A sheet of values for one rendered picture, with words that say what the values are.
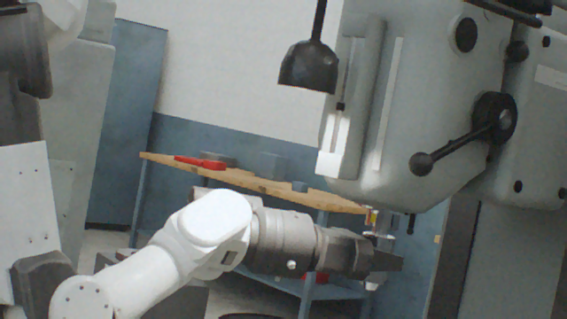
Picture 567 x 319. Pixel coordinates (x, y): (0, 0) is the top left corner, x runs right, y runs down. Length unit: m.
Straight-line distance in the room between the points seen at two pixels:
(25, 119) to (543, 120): 0.72
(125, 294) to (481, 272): 0.75
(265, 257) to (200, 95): 7.22
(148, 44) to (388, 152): 7.51
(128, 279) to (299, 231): 0.25
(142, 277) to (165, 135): 7.63
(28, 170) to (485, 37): 0.61
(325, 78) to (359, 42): 0.09
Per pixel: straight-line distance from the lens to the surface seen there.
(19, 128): 0.94
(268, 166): 7.04
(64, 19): 1.06
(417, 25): 1.13
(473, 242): 1.59
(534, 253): 1.53
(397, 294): 6.53
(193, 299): 1.52
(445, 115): 1.14
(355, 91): 1.12
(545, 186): 1.34
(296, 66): 1.06
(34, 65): 0.93
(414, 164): 1.06
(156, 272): 1.06
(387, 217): 1.21
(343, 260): 1.18
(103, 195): 8.52
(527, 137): 1.27
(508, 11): 1.10
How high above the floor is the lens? 1.41
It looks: 3 degrees down
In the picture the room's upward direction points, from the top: 11 degrees clockwise
